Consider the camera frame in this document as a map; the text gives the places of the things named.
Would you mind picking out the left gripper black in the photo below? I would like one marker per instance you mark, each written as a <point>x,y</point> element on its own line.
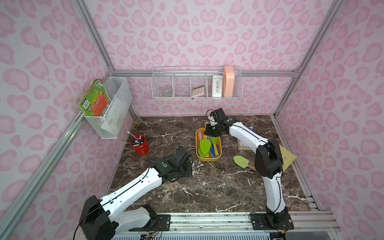
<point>186,167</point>

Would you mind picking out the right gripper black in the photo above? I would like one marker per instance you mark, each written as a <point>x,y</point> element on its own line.
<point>212,130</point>

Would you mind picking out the narrow green trowel yellow handle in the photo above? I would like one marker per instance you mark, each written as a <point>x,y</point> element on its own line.
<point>215,141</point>

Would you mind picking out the round green trowel yellow handle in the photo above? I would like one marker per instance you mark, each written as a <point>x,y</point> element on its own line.
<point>206,137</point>

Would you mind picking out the pale green shovel wooden handle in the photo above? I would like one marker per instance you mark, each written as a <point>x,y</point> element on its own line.
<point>243,163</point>

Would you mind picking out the green pointed trowel yellow handle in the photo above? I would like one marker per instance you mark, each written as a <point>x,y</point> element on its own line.
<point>204,147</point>

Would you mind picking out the blue shovel wooden handle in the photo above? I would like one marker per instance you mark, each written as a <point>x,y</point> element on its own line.
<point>213,153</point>

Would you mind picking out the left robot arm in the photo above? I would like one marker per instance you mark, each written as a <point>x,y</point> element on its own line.
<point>103,218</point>

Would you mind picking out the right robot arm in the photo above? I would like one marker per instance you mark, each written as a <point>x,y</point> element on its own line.
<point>268,158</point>

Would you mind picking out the yellow plastic storage box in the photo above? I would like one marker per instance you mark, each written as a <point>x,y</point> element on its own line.
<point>207,158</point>

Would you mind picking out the white box in shelf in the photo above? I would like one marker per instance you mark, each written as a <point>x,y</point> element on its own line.
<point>217,86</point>

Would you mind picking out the pink box in shelf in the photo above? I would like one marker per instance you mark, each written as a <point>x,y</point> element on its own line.
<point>229,77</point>

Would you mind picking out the thick blue cover book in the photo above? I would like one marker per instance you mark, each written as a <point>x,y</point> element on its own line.
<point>241,145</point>

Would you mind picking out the red pen cup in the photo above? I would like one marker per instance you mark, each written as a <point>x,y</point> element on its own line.
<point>139,144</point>

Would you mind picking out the small calculator in shelf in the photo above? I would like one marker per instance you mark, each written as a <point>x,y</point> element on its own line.
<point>199,91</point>

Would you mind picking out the round metal tin in shelf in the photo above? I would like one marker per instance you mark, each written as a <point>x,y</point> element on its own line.
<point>167,92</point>

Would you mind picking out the yellow green booklet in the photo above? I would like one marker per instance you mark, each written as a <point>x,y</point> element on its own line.
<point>288,158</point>

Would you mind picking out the white paper in basket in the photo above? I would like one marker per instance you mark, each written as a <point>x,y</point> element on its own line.
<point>115,116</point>

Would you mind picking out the white wire shelf back wall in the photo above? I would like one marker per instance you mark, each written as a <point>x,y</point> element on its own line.
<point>183,79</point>

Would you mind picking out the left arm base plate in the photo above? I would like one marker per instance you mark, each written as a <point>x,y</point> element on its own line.
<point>159,222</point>

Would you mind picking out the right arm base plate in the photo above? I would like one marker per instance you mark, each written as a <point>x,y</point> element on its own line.
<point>271,221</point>

